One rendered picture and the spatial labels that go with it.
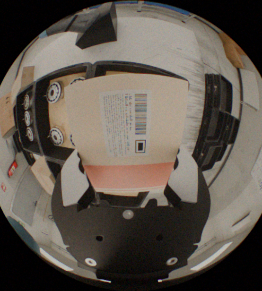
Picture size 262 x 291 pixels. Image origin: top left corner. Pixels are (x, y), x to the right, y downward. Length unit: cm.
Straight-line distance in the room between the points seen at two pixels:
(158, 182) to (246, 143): 289
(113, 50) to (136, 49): 12
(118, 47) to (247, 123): 292
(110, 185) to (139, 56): 55
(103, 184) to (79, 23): 53
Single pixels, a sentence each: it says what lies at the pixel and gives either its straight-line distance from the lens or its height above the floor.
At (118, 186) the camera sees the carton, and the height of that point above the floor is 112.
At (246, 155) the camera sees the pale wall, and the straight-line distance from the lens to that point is 298.
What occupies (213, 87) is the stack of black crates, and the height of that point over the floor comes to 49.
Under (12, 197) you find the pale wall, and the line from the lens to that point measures 338.
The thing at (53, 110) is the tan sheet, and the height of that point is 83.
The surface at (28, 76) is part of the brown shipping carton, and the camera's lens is 96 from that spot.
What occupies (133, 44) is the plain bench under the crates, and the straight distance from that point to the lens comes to 59.
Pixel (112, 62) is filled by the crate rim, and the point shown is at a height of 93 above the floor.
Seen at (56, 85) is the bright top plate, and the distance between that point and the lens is 47.
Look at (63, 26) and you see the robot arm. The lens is 48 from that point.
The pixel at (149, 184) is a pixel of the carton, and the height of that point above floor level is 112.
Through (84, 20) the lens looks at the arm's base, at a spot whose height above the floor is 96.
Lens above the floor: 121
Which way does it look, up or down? 58 degrees down
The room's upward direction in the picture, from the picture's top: 175 degrees clockwise
